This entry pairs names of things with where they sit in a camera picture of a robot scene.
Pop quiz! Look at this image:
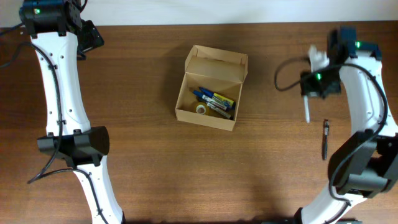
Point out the brown cardboard box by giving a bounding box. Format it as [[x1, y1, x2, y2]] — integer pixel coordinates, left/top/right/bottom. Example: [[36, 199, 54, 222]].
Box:
[[175, 45, 248, 131]]

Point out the blue ballpoint pen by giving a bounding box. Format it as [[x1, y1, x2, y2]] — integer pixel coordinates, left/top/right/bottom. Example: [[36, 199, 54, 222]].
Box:
[[199, 87, 218, 100]]

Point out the black fine marker pen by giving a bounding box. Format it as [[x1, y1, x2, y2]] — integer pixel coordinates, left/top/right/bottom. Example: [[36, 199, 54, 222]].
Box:
[[303, 95, 310, 124]]

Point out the black white marker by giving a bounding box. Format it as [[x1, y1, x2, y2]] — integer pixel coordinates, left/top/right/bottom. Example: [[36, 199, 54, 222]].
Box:
[[207, 103, 233, 119]]

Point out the yellow highlighter marker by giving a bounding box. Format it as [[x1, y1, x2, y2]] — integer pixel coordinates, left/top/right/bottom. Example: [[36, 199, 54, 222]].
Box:
[[213, 93, 235, 109]]

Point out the black ballpoint pen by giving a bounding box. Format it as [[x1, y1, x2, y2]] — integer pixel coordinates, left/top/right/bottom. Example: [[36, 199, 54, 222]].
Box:
[[322, 119, 330, 161]]

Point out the yellow tape roll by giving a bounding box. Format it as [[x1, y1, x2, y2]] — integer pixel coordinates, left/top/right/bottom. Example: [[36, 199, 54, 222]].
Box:
[[193, 102, 214, 116]]

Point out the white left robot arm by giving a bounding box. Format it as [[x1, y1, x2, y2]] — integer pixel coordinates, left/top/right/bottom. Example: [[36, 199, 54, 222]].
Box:
[[19, 0, 126, 223]]

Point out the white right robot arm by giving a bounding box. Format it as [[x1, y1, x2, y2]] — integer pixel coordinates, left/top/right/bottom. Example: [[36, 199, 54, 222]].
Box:
[[294, 27, 397, 223]]

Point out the blue white marker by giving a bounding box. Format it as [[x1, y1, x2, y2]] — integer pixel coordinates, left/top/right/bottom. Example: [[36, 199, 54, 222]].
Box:
[[193, 90, 229, 111]]

